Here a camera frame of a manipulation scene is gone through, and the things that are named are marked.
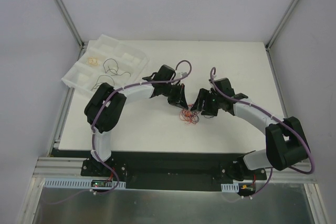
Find black wire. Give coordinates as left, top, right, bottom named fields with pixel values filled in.
left=90, top=74, right=119, bottom=91

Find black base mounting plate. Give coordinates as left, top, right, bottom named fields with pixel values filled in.
left=81, top=151, right=267, bottom=191

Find right aluminium corner post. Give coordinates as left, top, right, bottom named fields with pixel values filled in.
left=264, top=0, right=318, bottom=50

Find white cable duct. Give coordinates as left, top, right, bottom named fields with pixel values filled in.
left=220, top=183, right=239, bottom=193
left=45, top=178, right=126, bottom=190

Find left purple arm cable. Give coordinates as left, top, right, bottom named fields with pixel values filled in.
left=90, top=60, right=194, bottom=167

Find left white cable duct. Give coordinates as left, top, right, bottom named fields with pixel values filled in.
left=45, top=178, right=126, bottom=190

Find white foam compartment tray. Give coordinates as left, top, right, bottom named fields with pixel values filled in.
left=61, top=34, right=149, bottom=98

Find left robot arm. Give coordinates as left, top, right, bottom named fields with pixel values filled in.
left=84, top=65, right=189, bottom=176

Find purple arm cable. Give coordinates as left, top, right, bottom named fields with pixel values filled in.
left=90, top=60, right=194, bottom=167
left=209, top=67, right=316, bottom=174

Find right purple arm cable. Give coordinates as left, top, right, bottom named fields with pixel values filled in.
left=209, top=67, right=316, bottom=174

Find right white cable duct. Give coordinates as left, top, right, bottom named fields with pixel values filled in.
left=220, top=183, right=239, bottom=193

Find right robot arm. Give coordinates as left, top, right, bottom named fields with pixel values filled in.
left=191, top=78, right=312, bottom=179

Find coloured wire bundle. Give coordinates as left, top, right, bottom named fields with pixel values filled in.
left=178, top=107, right=203, bottom=126

